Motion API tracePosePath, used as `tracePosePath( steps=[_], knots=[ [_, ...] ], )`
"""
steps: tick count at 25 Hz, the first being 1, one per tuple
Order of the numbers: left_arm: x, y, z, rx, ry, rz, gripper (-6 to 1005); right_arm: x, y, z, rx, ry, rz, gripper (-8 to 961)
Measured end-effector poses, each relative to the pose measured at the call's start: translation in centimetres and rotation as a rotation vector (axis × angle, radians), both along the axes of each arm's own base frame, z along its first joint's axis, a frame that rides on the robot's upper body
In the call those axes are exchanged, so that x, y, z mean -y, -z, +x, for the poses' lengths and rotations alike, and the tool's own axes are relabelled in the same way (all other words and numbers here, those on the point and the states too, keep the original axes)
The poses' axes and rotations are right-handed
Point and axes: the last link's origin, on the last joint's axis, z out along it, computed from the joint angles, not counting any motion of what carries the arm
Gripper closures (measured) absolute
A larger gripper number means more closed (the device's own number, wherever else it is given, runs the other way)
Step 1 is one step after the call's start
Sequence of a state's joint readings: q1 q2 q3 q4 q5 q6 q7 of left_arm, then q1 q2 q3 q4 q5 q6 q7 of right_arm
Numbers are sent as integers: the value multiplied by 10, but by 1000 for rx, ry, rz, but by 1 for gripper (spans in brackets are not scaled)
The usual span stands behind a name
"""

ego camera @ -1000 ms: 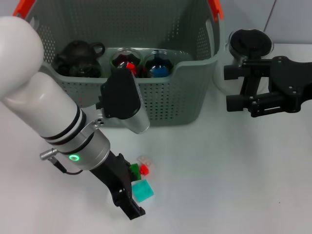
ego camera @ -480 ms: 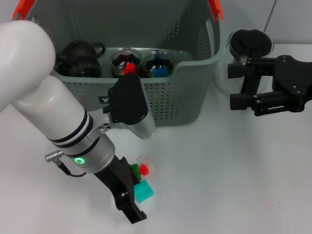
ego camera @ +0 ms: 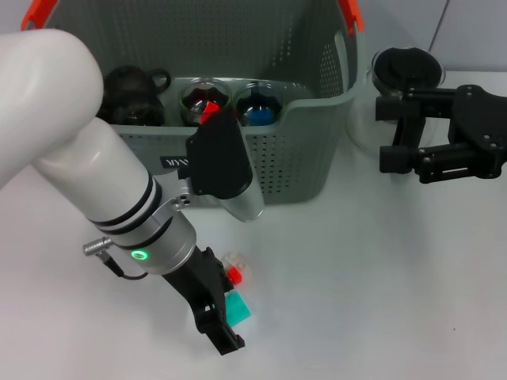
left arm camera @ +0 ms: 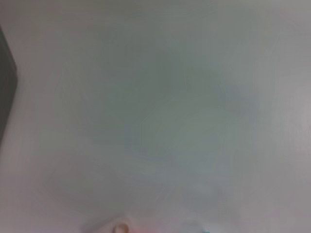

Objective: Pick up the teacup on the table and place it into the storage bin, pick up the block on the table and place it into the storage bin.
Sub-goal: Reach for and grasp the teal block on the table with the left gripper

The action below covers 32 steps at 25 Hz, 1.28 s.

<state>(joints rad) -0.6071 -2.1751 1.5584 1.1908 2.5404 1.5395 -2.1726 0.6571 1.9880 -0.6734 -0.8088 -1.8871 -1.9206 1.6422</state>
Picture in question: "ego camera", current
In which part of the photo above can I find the teal toy brick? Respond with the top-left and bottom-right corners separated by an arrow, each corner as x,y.
223,291 -> 252,328

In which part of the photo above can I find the black clay teapot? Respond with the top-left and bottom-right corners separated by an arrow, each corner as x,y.
101,65 -> 173,124

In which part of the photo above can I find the glass pitcher black handle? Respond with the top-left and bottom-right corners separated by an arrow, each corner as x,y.
347,46 -> 447,175

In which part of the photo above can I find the grey perforated storage bin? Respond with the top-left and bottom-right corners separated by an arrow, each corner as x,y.
23,0 -> 368,209

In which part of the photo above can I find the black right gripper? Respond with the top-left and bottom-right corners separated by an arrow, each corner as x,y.
374,84 -> 507,185

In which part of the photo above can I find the opaque white toy brick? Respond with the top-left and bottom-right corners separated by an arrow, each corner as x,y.
221,253 -> 254,278

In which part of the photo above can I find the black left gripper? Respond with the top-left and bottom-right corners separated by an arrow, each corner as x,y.
162,246 -> 246,356

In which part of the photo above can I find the orange-red sloped toy brick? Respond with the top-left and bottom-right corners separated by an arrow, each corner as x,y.
199,101 -> 222,125

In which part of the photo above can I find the glass teacup black sleeve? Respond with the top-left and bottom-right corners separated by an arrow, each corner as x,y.
112,98 -> 167,127
233,81 -> 286,127

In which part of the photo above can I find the glass jar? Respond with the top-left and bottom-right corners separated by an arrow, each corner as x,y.
177,78 -> 233,127

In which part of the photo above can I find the blue toy brick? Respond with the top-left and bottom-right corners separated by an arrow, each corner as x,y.
247,109 -> 277,126

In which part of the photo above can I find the orange bin carry handle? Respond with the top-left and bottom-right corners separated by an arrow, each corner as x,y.
19,0 -> 365,36

